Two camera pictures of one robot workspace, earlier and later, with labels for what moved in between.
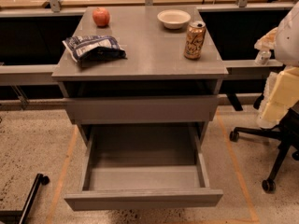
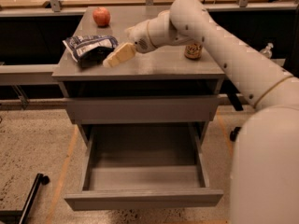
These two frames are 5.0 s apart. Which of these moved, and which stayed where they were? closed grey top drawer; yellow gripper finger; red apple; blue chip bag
Moved: yellow gripper finger
Stayed: blue chip bag; closed grey top drawer; red apple
